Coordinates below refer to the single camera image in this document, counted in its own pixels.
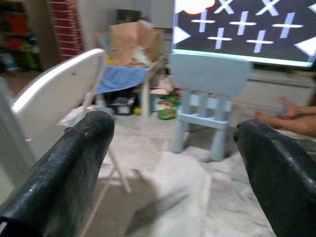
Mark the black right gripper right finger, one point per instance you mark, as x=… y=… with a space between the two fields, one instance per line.
x=279 y=172

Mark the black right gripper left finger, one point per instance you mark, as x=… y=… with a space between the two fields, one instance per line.
x=61 y=172

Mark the grey fridge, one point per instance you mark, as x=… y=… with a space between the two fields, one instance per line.
x=10 y=138

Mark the person's bare leg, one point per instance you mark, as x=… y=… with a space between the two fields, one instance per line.
x=288 y=107
x=291 y=124

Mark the white television cabinet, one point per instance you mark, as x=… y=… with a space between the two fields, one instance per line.
x=271 y=91

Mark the white folding chair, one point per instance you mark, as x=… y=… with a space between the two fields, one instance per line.
x=56 y=84

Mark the black storage bin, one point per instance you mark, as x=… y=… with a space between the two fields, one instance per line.
x=122 y=106

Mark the white fluffy blanket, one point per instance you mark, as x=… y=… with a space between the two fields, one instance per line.
x=177 y=177

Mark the blue cloth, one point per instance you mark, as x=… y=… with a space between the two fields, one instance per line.
x=121 y=76

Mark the light blue child chair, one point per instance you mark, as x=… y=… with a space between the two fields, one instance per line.
x=209 y=74

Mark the green printed bag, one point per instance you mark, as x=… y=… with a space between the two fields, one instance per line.
x=168 y=108

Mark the television with cross pattern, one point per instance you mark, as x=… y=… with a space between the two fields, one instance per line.
x=247 y=47

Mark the shelf with colourful items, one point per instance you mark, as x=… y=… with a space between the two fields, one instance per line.
x=17 y=37

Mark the red brick column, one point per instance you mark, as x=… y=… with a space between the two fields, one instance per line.
x=65 y=27

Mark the brown paper bag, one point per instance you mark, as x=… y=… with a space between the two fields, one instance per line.
x=126 y=39

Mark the dark green box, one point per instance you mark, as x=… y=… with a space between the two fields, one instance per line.
x=127 y=16

